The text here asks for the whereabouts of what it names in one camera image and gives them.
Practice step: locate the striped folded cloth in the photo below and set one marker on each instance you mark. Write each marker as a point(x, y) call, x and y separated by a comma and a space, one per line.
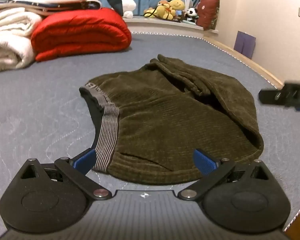
point(65, 5)

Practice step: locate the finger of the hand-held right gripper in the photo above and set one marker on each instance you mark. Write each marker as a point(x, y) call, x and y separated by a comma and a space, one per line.
point(282, 95)

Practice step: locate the purple rolled mat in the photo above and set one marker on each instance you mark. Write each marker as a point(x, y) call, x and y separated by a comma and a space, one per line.
point(244, 44)

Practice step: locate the white window sill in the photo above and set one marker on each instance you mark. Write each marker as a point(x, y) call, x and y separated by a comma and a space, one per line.
point(165, 26)

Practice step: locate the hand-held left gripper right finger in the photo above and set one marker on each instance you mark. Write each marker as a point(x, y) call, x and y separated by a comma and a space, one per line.
point(205, 162)

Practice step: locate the wooden bed frame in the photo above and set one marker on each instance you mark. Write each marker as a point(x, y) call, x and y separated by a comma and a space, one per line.
point(252, 66)

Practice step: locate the white plush toy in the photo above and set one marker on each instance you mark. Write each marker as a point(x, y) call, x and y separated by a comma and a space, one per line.
point(128, 6)

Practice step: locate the yellow bear plush toy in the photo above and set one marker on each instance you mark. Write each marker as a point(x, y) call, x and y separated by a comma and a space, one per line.
point(168, 8)

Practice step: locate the panda plush toy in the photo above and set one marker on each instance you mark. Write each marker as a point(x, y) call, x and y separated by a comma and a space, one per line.
point(191, 15)

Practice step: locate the red folded quilt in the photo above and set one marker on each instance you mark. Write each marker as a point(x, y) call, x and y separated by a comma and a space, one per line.
point(82, 33)

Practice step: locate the dark red cushion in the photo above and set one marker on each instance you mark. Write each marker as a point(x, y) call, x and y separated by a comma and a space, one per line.
point(208, 13)

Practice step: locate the cream folded blanket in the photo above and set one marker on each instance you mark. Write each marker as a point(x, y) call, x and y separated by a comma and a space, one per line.
point(7, 37)

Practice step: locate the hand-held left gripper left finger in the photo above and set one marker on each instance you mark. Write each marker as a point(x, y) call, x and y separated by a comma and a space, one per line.
point(84, 160)

